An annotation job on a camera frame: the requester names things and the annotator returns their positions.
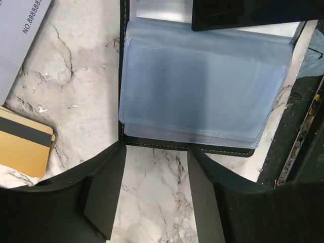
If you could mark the blue tape scrap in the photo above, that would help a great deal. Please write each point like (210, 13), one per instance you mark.
(312, 64)

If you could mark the gold credit card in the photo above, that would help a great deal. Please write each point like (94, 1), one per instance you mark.
(25, 144)

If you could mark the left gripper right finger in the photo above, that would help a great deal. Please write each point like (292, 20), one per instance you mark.
(231, 208)

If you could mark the silver grey credit card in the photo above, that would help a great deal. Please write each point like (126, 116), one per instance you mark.
(20, 21)

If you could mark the black leather card holder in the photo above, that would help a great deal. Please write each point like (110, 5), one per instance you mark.
(215, 89)

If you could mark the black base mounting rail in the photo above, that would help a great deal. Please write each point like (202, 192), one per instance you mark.
(299, 102)

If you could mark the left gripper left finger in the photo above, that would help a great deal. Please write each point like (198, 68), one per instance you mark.
(78, 205)

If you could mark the single black card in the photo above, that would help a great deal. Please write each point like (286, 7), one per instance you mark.
(222, 14)

